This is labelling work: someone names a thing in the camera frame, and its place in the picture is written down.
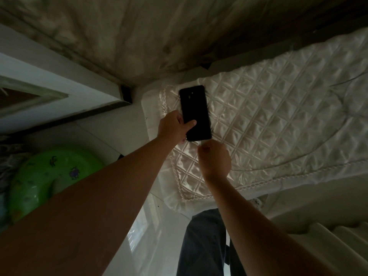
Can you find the person's right fingers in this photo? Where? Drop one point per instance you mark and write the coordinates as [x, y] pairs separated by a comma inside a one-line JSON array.
[[203, 147]]

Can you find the black smartphone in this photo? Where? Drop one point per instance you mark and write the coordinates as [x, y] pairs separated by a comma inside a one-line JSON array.
[[195, 113]]

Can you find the person's left thumb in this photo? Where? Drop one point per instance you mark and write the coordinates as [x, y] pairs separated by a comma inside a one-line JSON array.
[[189, 125]]

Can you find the person's right forearm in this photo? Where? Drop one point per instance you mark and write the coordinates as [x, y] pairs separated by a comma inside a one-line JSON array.
[[258, 227]]

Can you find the person's left hand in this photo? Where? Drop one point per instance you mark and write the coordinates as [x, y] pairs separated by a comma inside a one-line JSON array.
[[170, 126]]

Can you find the white quilted satin bedspread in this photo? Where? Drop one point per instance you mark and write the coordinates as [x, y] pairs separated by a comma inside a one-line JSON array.
[[273, 117]]

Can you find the person's dark trousers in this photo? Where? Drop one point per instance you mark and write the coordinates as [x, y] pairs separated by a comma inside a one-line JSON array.
[[201, 244]]

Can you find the person's right hand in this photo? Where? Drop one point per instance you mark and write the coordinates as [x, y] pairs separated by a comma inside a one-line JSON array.
[[214, 160]]

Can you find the white door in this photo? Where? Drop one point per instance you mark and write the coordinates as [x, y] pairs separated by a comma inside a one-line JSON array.
[[49, 91]]

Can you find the white bed frame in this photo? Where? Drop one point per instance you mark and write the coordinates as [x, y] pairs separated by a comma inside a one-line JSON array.
[[322, 224]]

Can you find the person's left forearm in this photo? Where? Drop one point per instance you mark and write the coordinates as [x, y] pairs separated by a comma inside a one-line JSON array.
[[83, 212]]

